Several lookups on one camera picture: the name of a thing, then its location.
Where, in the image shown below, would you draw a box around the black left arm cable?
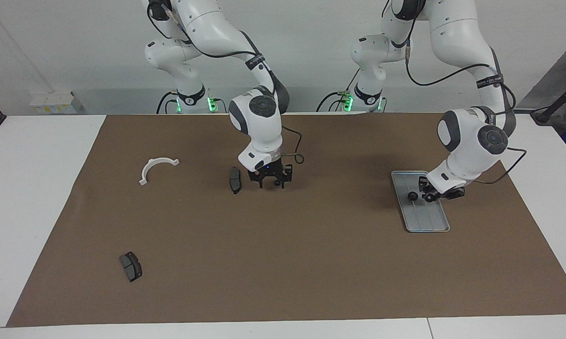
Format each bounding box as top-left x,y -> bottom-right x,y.
382,0 -> 527,185

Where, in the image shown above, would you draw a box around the white curved plastic bracket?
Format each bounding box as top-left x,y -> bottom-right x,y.
139,158 -> 180,186

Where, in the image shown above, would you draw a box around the stacked grey brake pads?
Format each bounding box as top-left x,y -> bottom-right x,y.
119,251 -> 143,283

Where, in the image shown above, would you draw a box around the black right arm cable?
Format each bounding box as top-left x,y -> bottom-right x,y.
147,0 -> 305,165

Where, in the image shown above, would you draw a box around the white wall socket box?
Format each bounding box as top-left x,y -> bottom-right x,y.
30,91 -> 84,115

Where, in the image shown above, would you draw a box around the black stand pole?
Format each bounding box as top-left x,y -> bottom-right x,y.
530,75 -> 566,126

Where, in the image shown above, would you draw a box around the brown table mat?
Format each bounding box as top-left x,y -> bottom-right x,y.
6,112 -> 566,328

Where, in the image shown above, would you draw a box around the single grey brake pad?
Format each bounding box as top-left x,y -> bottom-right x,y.
228,166 -> 243,194

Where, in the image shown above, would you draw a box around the black base cable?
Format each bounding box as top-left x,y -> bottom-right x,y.
157,92 -> 179,114
316,90 -> 348,113

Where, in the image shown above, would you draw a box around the silver metal tray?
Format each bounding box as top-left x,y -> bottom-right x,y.
390,170 -> 451,233

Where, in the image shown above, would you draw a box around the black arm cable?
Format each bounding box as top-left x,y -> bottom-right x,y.
147,0 -> 305,165
382,0 -> 527,185

